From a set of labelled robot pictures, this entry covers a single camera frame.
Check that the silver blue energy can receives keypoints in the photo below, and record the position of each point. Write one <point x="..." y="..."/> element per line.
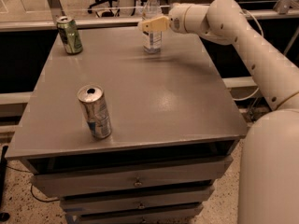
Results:
<point x="94" y="107"/>

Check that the metal rail frame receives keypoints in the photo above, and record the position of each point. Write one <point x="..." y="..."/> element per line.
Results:
<point x="33" y="15"/>

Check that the green soda can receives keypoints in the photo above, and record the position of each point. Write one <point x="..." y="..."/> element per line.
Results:
<point x="68" y="32"/>

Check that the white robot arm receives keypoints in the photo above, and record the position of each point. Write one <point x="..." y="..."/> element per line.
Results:
<point x="269" y="163"/>

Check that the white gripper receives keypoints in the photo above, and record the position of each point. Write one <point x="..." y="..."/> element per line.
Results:
<point x="176" y="20"/>

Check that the clear blue-label plastic bottle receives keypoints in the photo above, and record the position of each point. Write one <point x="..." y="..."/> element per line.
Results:
<point x="152" y="41"/>

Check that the grey drawer cabinet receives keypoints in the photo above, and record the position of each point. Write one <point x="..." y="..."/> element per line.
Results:
<point x="174" y="127"/>

